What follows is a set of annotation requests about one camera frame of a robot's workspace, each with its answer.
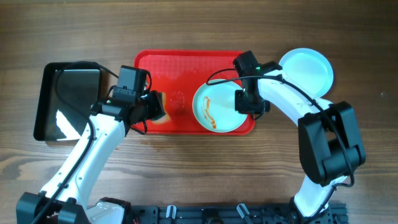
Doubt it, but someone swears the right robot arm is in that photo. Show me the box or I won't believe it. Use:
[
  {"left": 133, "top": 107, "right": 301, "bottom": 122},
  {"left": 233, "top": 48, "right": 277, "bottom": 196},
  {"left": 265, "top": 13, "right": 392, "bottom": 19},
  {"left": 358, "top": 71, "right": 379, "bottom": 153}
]
[{"left": 233, "top": 51, "right": 366, "bottom": 223}]

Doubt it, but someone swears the white plate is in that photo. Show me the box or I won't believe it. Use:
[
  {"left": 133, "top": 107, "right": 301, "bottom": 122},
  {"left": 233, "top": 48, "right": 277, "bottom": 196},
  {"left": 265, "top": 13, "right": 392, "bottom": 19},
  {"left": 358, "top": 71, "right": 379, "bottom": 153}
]
[
  {"left": 192, "top": 82, "right": 248, "bottom": 133},
  {"left": 279, "top": 48, "right": 334, "bottom": 97}
]

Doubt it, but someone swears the green orange sponge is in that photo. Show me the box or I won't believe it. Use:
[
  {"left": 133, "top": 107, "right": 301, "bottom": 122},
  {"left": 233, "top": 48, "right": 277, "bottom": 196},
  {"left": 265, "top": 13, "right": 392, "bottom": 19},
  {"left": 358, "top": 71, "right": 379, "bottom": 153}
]
[{"left": 151, "top": 92, "right": 170, "bottom": 125}]

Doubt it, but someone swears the red plastic tray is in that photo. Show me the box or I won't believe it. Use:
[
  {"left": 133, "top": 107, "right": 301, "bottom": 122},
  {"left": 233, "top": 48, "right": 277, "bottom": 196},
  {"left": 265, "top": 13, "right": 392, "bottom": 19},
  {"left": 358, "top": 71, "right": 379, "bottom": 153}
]
[{"left": 134, "top": 50, "right": 241, "bottom": 135}]

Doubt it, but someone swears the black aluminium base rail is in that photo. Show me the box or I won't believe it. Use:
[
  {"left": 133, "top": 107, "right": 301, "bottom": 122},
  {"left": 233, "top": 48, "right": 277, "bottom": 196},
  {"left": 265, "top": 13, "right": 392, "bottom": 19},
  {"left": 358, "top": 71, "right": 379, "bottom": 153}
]
[{"left": 124, "top": 202, "right": 349, "bottom": 224}]

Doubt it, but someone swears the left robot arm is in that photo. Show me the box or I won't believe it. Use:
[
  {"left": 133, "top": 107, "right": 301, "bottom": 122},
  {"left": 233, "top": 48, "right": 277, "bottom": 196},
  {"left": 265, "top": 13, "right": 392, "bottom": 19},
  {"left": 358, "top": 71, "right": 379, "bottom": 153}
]
[{"left": 16, "top": 65, "right": 165, "bottom": 223}]

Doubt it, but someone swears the black rectangular basin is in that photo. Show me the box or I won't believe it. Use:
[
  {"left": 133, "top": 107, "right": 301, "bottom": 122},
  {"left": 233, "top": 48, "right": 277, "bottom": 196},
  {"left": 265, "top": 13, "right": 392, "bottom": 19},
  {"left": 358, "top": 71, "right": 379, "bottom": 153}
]
[{"left": 33, "top": 62, "right": 101, "bottom": 141}]

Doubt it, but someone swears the left black cable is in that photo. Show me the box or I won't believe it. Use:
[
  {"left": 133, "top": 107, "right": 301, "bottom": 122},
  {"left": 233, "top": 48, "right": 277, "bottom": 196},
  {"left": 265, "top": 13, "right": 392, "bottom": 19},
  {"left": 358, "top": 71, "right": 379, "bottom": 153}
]
[{"left": 30, "top": 61, "right": 121, "bottom": 224}]

